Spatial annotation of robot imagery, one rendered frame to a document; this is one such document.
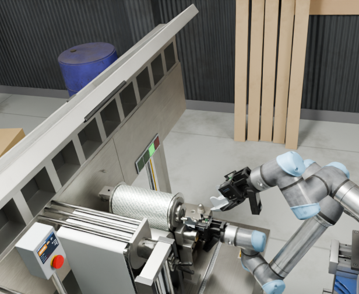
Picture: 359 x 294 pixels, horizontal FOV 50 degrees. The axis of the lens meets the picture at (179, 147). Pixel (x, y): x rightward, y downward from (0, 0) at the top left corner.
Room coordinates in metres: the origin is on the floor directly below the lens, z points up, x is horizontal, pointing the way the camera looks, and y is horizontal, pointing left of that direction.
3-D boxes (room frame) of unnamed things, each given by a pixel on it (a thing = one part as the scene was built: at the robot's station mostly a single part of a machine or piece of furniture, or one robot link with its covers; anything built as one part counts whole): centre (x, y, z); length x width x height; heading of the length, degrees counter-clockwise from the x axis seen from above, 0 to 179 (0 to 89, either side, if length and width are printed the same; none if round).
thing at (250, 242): (0.99, -0.22, 1.11); 0.11 x 0.08 x 0.09; 63
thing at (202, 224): (1.06, -0.08, 1.12); 0.12 x 0.08 x 0.09; 63
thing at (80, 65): (3.91, 0.80, 0.45); 0.62 x 0.60 x 0.90; 64
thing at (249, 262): (0.98, -0.22, 1.01); 0.11 x 0.08 x 0.11; 19
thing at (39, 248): (0.58, 0.32, 1.66); 0.07 x 0.07 x 0.10; 63
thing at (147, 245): (0.83, 0.14, 1.33); 0.06 x 0.06 x 0.06; 63
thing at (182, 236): (1.01, 0.03, 1.05); 0.06 x 0.05 x 0.31; 63
